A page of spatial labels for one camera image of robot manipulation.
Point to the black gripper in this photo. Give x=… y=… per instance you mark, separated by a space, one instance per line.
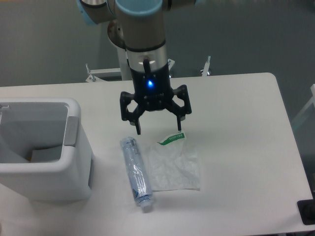
x=153 y=92

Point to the white plastic wrapper green strip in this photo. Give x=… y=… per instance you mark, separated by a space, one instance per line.
x=173 y=164

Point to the crushed clear plastic bottle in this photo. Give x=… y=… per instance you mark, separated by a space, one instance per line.
x=137 y=175

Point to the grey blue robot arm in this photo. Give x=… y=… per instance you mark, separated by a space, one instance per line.
x=143 y=38

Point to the white plastic trash can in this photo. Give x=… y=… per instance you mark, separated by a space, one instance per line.
x=45 y=154

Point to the black clamp at table edge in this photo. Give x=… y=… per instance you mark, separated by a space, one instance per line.
x=307 y=211

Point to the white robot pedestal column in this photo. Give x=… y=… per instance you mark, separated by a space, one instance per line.
x=116 y=37

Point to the white pedestal base frame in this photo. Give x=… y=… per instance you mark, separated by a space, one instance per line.
x=115 y=74

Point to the white frame at right edge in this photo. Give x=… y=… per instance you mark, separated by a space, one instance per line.
x=305 y=112

